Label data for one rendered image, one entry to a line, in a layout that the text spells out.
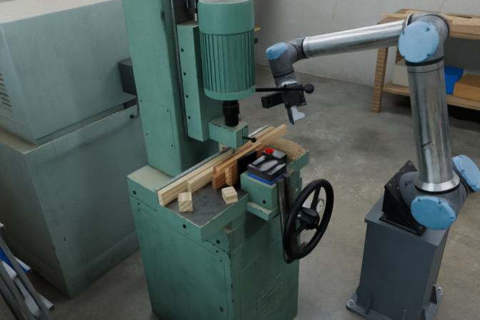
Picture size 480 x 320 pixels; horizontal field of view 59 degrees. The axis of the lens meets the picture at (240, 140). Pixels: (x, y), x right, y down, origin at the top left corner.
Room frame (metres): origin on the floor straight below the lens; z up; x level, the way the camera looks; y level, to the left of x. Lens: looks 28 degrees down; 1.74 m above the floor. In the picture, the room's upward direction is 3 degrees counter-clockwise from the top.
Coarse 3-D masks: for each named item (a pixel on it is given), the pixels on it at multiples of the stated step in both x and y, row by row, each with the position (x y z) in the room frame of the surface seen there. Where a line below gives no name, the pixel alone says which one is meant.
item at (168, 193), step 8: (272, 128) 1.57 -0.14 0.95; (256, 136) 1.50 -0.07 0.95; (248, 144) 1.46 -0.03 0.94; (216, 160) 1.33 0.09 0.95; (200, 168) 1.28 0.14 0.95; (208, 168) 1.29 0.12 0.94; (184, 176) 1.23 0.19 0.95; (192, 176) 1.24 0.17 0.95; (176, 184) 1.19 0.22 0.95; (184, 184) 1.21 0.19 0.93; (160, 192) 1.14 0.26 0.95; (168, 192) 1.16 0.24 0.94; (176, 192) 1.18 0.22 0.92; (184, 192) 1.21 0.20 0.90; (160, 200) 1.14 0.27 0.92; (168, 200) 1.15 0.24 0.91
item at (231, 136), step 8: (216, 120) 1.42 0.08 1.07; (216, 128) 1.38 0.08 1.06; (224, 128) 1.35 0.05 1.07; (232, 128) 1.35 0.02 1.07; (240, 128) 1.35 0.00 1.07; (248, 128) 1.37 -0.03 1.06; (216, 136) 1.38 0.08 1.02; (224, 136) 1.35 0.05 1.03; (232, 136) 1.33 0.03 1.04; (240, 136) 1.33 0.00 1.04; (248, 136) 1.37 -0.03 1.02; (232, 144) 1.33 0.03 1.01; (240, 144) 1.33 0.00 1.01
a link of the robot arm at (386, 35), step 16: (416, 16) 1.45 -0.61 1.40; (336, 32) 1.68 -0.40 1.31; (352, 32) 1.61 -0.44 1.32; (368, 32) 1.56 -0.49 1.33; (384, 32) 1.52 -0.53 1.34; (400, 32) 1.48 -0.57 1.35; (304, 48) 1.72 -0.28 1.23; (320, 48) 1.68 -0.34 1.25; (336, 48) 1.63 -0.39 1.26; (352, 48) 1.59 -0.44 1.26; (368, 48) 1.56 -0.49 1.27
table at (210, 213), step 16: (288, 160) 1.39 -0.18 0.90; (304, 160) 1.44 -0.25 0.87; (208, 192) 1.20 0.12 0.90; (240, 192) 1.19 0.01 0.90; (160, 208) 1.15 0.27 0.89; (176, 208) 1.12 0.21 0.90; (208, 208) 1.11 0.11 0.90; (224, 208) 1.11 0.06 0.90; (240, 208) 1.15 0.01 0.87; (256, 208) 1.14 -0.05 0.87; (176, 224) 1.09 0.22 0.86; (192, 224) 1.04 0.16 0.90; (208, 224) 1.04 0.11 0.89; (224, 224) 1.09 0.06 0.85
